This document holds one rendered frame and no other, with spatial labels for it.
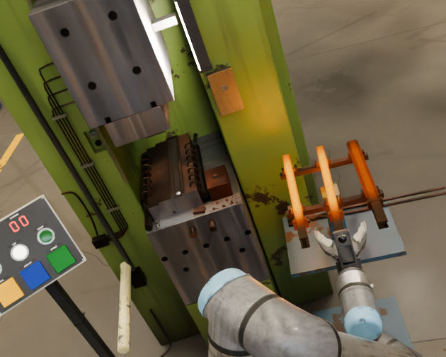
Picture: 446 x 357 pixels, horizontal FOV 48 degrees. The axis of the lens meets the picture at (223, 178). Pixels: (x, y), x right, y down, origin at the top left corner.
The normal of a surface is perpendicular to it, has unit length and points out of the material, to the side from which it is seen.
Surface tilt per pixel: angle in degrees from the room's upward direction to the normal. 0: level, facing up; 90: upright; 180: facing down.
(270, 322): 25
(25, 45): 90
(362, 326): 87
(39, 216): 60
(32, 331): 0
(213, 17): 90
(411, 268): 0
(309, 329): 40
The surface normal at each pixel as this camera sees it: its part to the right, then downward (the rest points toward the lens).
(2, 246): 0.31, -0.04
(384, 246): -0.29, -0.75
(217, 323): -0.74, 0.23
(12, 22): 0.13, 0.58
